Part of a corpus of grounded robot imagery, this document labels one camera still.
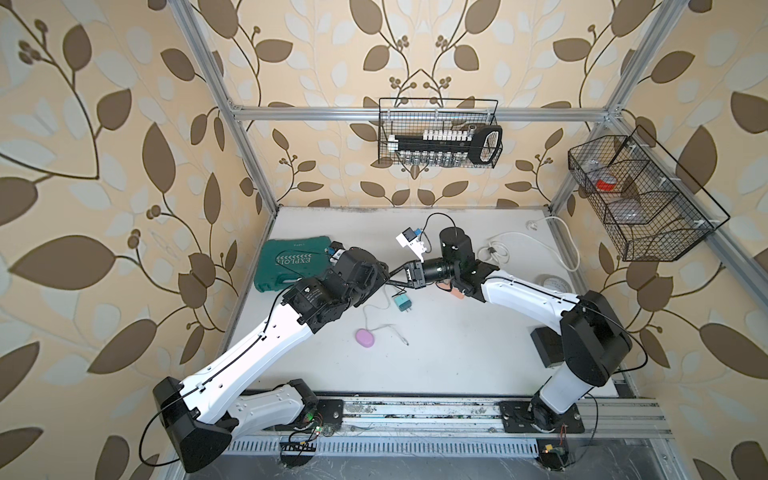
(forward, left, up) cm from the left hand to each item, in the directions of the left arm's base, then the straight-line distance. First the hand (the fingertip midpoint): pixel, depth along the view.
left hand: (383, 269), depth 71 cm
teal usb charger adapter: (+4, -6, -25) cm, 26 cm away
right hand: (-1, 0, -3) cm, 4 cm away
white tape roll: (+11, -55, -23) cm, 60 cm away
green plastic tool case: (+17, +35, -22) cm, 45 cm away
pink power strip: (-7, -17, +1) cm, 18 cm away
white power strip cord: (+25, -39, -24) cm, 52 cm away
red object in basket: (+24, -60, +8) cm, 65 cm away
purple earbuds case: (-7, +6, -26) cm, 27 cm away
